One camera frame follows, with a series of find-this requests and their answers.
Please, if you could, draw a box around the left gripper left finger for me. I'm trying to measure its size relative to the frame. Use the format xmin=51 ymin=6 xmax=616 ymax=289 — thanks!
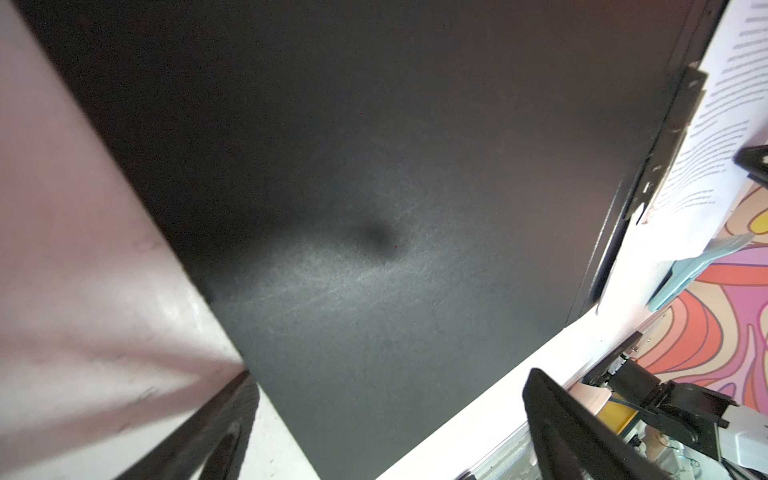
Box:
xmin=118 ymin=371 xmax=260 ymax=479

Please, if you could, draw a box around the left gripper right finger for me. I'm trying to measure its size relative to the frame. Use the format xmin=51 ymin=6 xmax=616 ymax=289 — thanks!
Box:
xmin=523 ymin=368 xmax=670 ymax=480

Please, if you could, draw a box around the teal calculator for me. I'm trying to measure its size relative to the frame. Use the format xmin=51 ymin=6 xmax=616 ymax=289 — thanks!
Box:
xmin=647 ymin=233 xmax=754 ymax=313

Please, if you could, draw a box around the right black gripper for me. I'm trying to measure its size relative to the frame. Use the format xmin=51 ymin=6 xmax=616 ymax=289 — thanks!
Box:
xmin=734 ymin=145 xmax=768 ymax=188

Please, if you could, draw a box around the blue clip folder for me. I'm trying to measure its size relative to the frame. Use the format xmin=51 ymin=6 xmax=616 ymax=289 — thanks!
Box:
xmin=18 ymin=1 xmax=724 ymax=479

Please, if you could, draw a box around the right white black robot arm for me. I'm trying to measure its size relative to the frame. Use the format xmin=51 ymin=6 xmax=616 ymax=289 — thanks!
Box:
xmin=583 ymin=146 xmax=767 ymax=479

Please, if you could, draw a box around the metal folder lever clip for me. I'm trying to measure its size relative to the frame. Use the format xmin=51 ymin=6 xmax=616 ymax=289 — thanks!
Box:
xmin=625 ymin=66 xmax=707 ymax=220

